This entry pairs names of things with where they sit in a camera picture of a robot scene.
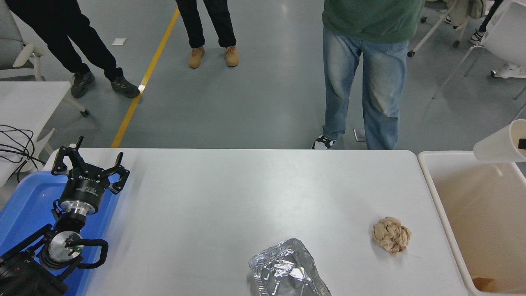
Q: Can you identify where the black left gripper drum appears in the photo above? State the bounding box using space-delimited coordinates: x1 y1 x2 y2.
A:
60 173 108 206

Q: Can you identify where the white paper cup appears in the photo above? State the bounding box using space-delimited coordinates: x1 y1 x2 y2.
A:
473 119 526 163

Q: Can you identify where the silver foil tray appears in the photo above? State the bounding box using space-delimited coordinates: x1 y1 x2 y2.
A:
249 238 332 296

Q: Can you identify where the blue plastic tray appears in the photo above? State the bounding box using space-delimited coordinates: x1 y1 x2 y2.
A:
0 171 122 296

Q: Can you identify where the white side table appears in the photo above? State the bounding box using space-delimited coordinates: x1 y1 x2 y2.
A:
0 81 90 185

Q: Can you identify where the white chair base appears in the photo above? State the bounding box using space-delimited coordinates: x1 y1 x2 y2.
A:
490 62 526 79

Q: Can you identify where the large pale plastic bin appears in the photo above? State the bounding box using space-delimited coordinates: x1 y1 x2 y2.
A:
417 151 526 296

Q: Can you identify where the white chair with metal legs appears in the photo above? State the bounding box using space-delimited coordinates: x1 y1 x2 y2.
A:
432 2 526 124

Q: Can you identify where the person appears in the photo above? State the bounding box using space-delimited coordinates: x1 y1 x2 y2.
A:
470 0 504 45
4 0 141 99
175 0 240 69
311 0 426 150

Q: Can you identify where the grey white office chair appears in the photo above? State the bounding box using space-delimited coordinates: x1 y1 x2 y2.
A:
0 0 46 82

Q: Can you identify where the white wheeled chair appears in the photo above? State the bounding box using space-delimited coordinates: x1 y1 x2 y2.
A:
407 0 487 58

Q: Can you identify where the beige garment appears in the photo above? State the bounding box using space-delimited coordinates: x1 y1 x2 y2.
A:
444 0 487 25

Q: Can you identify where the crumpled tan paper ball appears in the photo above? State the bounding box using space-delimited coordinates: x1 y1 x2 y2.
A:
372 217 412 256

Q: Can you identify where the black cable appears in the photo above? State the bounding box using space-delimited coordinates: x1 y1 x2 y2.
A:
0 124 46 183

